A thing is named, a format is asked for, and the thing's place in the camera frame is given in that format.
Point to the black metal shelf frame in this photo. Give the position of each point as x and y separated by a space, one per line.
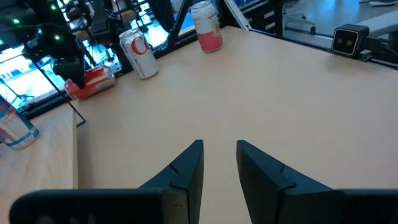
77 113

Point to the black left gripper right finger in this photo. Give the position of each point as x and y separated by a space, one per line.
267 193

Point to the light wooden shelf board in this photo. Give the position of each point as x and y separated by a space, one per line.
46 161

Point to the blue silver slim can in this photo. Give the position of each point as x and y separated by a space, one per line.
17 130

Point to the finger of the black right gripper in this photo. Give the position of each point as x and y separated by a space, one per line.
73 73

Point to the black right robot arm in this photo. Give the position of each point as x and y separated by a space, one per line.
12 12

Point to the red soda can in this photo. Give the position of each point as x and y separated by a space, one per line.
99 81

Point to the silver diet cola can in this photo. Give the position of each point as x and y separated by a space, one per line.
140 59

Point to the black drawer cabinet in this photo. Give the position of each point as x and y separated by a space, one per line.
264 18

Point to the silver aluminium profile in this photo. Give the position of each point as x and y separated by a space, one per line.
237 14

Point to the black cube camera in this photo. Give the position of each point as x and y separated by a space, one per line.
349 40

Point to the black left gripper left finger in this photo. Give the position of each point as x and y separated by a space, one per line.
180 193

